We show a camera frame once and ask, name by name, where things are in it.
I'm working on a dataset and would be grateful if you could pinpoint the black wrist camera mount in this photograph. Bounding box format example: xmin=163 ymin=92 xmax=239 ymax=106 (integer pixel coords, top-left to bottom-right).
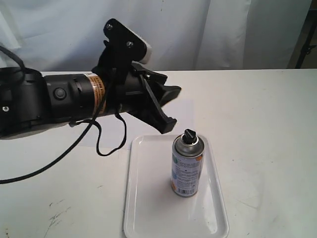
xmin=99 ymin=18 xmax=152 ymax=69

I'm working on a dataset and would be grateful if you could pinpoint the white paper sheet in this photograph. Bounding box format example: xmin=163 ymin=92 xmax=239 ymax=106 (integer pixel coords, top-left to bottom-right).
xmin=79 ymin=99 xmax=194 ymax=150

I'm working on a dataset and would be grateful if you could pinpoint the silver spray can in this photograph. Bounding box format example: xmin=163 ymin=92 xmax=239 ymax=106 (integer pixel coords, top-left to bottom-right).
xmin=171 ymin=129 xmax=205 ymax=197

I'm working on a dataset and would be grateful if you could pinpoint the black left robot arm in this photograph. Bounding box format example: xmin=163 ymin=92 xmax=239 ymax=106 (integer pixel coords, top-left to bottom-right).
xmin=0 ymin=63 xmax=181 ymax=140

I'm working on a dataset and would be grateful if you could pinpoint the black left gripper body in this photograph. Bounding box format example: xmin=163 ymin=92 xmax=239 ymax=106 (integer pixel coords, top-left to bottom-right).
xmin=105 ymin=63 xmax=166 ymax=119

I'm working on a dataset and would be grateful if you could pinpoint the white plastic tray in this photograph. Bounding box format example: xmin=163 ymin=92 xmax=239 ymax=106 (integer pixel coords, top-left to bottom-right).
xmin=123 ymin=134 xmax=229 ymax=238

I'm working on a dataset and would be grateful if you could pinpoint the white backdrop cloth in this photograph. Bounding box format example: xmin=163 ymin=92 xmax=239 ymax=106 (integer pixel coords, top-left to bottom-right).
xmin=0 ymin=0 xmax=311 ymax=71

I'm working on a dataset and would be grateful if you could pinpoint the black cable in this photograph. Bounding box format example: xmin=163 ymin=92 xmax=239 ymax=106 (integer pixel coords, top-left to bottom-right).
xmin=0 ymin=46 xmax=127 ymax=184

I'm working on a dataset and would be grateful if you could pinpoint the dark metal stand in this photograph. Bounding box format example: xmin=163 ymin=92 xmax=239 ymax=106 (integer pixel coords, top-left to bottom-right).
xmin=295 ymin=0 xmax=317 ymax=69

